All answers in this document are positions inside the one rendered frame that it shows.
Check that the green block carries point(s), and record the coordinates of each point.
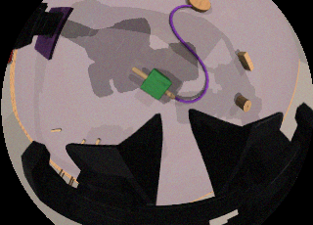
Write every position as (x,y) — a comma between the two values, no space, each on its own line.
(156,84)

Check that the small wooden block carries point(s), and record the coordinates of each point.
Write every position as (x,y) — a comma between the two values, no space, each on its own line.
(246,61)

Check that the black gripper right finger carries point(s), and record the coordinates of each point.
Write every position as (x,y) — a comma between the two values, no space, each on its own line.
(223,145)

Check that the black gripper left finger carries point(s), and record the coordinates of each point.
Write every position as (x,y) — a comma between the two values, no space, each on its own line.
(137,158)

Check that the purple string with wooden stick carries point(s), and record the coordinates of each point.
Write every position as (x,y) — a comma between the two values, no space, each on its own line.
(170,94)

